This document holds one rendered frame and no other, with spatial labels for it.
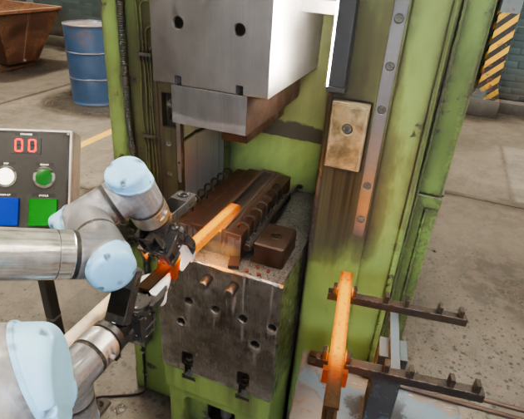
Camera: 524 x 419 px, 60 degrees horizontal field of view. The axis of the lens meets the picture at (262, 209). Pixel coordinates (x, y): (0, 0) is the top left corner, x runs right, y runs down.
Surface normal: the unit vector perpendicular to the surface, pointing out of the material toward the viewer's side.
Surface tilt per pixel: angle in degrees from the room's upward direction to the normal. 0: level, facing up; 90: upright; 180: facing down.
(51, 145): 60
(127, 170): 29
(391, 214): 90
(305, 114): 90
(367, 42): 90
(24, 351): 17
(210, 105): 90
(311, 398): 0
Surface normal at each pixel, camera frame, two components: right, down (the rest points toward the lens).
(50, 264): 0.55, 0.36
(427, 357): 0.06, -0.87
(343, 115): -0.36, 0.43
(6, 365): 0.13, -0.50
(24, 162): 0.08, -0.01
